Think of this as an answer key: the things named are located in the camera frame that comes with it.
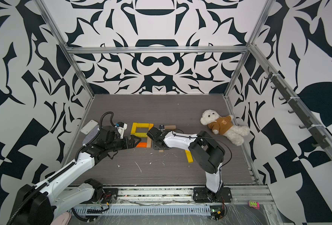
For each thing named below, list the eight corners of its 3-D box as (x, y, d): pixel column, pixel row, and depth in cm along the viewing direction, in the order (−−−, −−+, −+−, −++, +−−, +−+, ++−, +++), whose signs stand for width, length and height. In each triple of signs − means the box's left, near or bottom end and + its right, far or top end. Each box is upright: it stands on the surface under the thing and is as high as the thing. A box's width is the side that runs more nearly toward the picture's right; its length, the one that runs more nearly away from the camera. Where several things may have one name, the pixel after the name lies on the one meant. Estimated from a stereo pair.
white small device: (83, 134, 103) (79, 129, 99) (94, 123, 109) (91, 118, 104) (90, 138, 101) (86, 133, 96) (101, 127, 107) (98, 122, 102)
